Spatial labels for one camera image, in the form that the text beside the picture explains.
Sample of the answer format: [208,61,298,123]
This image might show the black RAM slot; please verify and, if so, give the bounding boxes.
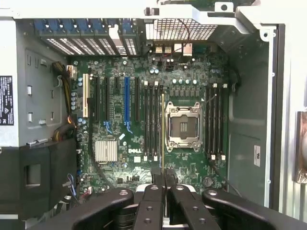
[221,83,228,161]
[206,83,213,155]
[153,81,160,161]
[216,84,223,155]
[211,83,218,161]
[149,82,154,158]
[143,81,150,161]

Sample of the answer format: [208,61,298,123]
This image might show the green Dell motherboard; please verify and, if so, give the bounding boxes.
[76,55,229,195]

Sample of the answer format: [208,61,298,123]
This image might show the silver finned chipset heatsink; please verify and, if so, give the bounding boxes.
[94,140,118,163]

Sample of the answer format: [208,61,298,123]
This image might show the silver CPU socket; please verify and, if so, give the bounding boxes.
[166,101,205,153]

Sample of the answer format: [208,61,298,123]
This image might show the white label sticker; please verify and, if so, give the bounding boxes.
[253,144,262,167]

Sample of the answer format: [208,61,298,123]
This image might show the blue expansion slot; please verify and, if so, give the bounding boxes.
[124,76,131,127]

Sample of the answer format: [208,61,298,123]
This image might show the long black expansion slot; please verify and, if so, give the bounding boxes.
[104,76,110,122]
[134,76,141,122]
[94,76,101,122]

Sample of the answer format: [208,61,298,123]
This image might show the black plastic disk bay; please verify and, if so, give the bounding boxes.
[0,138,78,218]

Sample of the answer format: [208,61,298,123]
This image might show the copper coloured block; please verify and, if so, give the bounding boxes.
[292,111,307,184]

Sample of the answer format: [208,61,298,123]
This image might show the grey metal PC case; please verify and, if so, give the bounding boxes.
[0,0,307,230]

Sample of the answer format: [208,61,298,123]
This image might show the white expansion slot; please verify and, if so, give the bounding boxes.
[83,73,91,118]

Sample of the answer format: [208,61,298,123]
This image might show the grey power supply with label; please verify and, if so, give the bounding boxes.
[0,18,20,147]

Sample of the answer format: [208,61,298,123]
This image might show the thin black wire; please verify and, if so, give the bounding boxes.
[207,158,242,194]

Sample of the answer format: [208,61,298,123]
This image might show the thin blue wires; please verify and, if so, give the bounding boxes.
[62,173,80,197]

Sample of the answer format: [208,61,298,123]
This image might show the yellow and black wire bundle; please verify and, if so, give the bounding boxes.
[50,60,78,142]

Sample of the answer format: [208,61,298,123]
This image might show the thin red wire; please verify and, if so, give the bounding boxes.
[161,18,195,58]

